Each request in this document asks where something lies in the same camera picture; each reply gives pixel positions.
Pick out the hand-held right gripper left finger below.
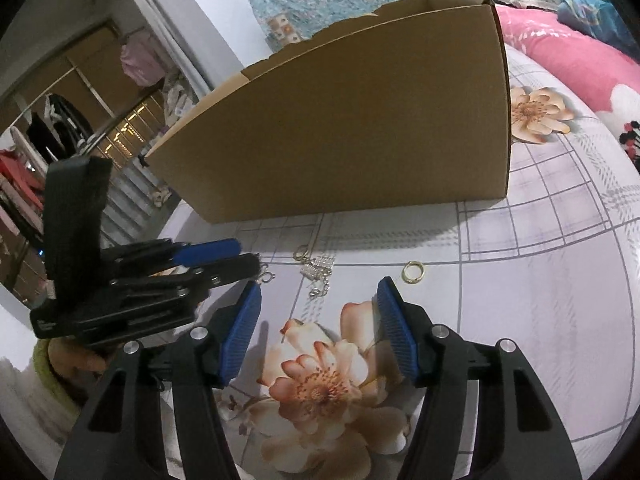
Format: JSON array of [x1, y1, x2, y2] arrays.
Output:
[[54, 280, 263, 480]]

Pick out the white plastic bags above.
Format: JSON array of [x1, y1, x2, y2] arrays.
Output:
[[159, 71, 197, 127]]

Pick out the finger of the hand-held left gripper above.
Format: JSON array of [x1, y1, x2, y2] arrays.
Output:
[[107, 253, 262, 307], [100, 238, 243, 281]]

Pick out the rack of hanging clothes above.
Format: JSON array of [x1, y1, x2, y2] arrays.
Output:
[[0, 91, 97, 303]]

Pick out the pink floral blanket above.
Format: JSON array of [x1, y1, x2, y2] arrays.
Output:
[[494, 4, 640, 173]]

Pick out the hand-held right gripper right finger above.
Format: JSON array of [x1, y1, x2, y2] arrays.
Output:
[[376, 276, 583, 480]]

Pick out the blue patterned quilt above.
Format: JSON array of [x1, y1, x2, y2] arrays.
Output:
[[556, 0, 640, 63]]

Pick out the metal railing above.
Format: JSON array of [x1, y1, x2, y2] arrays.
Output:
[[77, 99, 173, 243]]

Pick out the person's left forearm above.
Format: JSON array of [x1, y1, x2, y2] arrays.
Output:
[[0, 337, 85, 442]]

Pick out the pink hanging garment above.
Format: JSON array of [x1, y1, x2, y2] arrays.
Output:
[[121, 29, 167, 87]]

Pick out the person's left hand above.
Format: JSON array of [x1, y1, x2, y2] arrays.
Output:
[[47, 337, 109, 387]]

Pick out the thin chain necklace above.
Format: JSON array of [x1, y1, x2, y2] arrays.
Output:
[[293, 214, 326, 263]]

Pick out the brown cardboard box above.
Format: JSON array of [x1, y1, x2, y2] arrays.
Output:
[[144, 0, 512, 225]]

